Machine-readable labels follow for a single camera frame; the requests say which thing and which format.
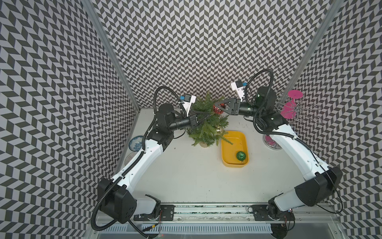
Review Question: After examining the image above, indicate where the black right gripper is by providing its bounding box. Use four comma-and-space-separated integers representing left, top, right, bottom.
215, 98, 263, 117

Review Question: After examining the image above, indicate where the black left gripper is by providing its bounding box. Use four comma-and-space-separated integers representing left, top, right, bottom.
168, 109, 209, 131

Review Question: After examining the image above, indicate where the red glitter ball ornament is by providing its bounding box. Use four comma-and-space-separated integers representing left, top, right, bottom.
213, 104, 225, 115

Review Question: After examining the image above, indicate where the small green christmas tree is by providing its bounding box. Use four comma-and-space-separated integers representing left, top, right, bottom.
187, 93, 229, 147

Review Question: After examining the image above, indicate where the gold ball ornament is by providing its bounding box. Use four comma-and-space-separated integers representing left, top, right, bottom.
216, 126, 223, 134

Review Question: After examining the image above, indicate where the green glitter ball ornament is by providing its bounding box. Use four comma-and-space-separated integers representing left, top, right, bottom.
236, 151, 247, 162

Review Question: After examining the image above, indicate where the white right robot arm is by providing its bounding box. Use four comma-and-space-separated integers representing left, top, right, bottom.
215, 69, 343, 221

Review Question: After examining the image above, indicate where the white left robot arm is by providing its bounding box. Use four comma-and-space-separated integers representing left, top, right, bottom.
90, 86, 204, 231

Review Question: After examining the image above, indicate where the yellow plastic tray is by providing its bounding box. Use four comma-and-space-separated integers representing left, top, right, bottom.
221, 131, 250, 168

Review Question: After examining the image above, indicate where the blue patterned bowl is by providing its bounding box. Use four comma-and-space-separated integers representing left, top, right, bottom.
128, 135, 143, 152

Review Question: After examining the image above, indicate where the pink ribbed glass bowl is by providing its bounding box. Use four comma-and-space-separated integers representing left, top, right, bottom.
124, 152, 137, 166

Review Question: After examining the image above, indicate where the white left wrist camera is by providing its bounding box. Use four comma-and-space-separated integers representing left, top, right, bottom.
180, 94, 197, 117

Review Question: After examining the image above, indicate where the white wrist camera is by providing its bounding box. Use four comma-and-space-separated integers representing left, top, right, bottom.
180, 94, 197, 117
230, 80, 247, 101

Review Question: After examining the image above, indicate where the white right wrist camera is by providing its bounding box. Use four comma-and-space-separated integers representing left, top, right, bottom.
230, 80, 247, 101

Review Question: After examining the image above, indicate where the metal base rail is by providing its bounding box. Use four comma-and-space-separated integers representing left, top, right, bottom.
133, 203, 339, 224

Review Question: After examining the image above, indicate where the white slotted cable duct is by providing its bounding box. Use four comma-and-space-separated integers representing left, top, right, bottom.
101, 223, 273, 234

